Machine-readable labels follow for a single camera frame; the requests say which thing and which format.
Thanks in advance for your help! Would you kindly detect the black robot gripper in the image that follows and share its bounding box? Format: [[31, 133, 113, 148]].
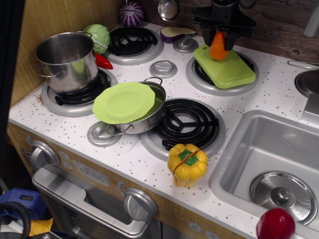
[[191, 0, 256, 51]]

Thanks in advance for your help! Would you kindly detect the orange toy carrot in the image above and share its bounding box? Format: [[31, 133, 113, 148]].
[[210, 31, 228, 60]]

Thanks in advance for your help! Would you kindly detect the green plastic cutting board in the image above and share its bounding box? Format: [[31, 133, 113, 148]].
[[193, 44, 257, 90]]

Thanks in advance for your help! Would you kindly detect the back grey stove knob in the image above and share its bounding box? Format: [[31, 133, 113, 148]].
[[173, 34, 199, 54]]

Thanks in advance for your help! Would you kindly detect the grey stove knob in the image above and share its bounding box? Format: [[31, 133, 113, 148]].
[[87, 121, 122, 147], [173, 34, 199, 54], [150, 60, 178, 79]]

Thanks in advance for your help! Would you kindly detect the back right black burner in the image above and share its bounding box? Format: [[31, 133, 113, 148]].
[[194, 51, 255, 87]]

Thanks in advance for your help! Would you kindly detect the black burner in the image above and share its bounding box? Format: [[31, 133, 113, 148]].
[[54, 70, 112, 106], [108, 27, 158, 56], [156, 99, 220, 150], [194, 51, 255, 87]]

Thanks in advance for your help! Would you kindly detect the purple toy eggplant slice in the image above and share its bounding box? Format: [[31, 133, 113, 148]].
[[160, 27, 196, 43]]

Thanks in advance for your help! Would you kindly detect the hanging steel ladle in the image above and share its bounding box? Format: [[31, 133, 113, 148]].
[[158, 0, 180, 21]]

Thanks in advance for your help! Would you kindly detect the centre grey stove knob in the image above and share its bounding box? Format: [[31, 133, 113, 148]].
[[150, 60, 178, 79]]

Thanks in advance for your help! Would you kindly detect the front right black burner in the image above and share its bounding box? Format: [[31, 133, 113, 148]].
[[156, 99, 220, 150]]

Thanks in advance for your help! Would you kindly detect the purple toy onion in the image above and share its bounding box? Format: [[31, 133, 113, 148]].
[[119, 1, 144, 27]]

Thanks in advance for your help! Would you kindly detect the back left black burner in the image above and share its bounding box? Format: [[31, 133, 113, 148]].
[[108, 27, 158, 56]]

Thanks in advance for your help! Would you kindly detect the grey toy faucet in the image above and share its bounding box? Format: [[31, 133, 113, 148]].
[[304, 4, 319, 37]]

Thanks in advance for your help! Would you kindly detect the steel pan at right edge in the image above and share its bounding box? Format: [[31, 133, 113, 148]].
[[288, 60, 319, 97]]

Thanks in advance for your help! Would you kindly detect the shallow steel pan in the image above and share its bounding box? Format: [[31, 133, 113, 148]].
[[105, 77, 166, 136]]

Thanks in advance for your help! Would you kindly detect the grey sink basin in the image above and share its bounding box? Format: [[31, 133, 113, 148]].
[[210, 110, 319, 239]]

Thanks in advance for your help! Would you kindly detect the light green plastic plate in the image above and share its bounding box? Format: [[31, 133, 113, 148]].
[[92, 82, 155, 124]]

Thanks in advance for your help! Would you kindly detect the green toy cabbage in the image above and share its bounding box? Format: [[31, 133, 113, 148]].
[[82, 24, 111, 55]]

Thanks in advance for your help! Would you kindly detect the red toy chili pepper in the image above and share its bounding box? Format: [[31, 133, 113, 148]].
[[95, 53, 113, 70]]

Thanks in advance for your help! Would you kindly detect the front left black burner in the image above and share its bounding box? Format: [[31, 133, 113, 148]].
[[54, 70, 112, 106]]

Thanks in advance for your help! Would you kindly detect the yellow toy bell pepper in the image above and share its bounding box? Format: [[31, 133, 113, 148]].
[[167, 144, 208, 188]]

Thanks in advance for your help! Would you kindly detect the tall steel stock pot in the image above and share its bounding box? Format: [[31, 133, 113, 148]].
[[36, 31, 99, 94]]

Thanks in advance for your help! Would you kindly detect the front grey stove knob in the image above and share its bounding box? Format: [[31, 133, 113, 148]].
[[87, 121, 122, 147]]

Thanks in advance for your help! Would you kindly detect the steel pot lid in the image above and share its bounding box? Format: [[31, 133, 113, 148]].
[[249, 171, 319, 225]]

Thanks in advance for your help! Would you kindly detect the right oven dial knob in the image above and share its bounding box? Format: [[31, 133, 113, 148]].
[[124, 187, 158, 223]]

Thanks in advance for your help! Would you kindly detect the oven dial knob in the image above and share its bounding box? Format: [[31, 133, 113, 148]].
[[124, 187, 158, 223], [30, 140, 60, 168]]

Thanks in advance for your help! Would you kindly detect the red toy apple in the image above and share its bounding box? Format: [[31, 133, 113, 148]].
[[256, 208, 296, 239]]

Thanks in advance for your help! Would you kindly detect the left oven dial knob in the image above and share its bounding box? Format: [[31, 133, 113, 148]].
[[30, 140, 60, 168]]

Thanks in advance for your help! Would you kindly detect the blue plastic device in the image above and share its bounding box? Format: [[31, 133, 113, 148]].
[[0, 188, 46, 220]]

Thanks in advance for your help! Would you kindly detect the yellow cloth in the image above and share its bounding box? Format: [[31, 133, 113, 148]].
[[29, 218, 53, 237]]

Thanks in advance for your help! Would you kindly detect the grey oven door handle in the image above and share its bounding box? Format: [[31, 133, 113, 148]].
[[32, 168, 152, 239]]

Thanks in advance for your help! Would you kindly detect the black cable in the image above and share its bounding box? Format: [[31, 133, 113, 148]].
[[0, 201, 32, 237]]

